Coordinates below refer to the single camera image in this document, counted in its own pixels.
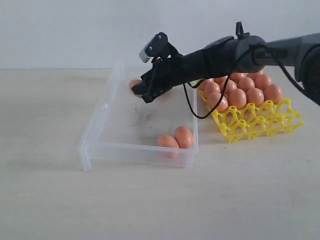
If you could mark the brown egg frontmost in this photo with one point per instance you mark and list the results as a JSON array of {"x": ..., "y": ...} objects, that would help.
[{"x": 168, "y": 141}]

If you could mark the yellow plastic egg tray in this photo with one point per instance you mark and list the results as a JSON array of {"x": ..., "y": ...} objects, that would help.
[{"x": 252, "y": 121}]

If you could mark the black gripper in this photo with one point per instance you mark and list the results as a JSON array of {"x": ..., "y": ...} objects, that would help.
[{"x": 167, "y": 74}]

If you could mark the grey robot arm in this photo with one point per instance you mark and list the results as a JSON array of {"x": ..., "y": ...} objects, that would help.
[{"x": 243, "y": 53}]

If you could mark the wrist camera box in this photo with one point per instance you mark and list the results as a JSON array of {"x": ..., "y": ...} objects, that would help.
[{"x": 157, "y": 48}]

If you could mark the clear plastic bin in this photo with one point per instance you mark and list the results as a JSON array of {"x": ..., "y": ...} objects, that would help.
[{"x": 124, "y": 128}]

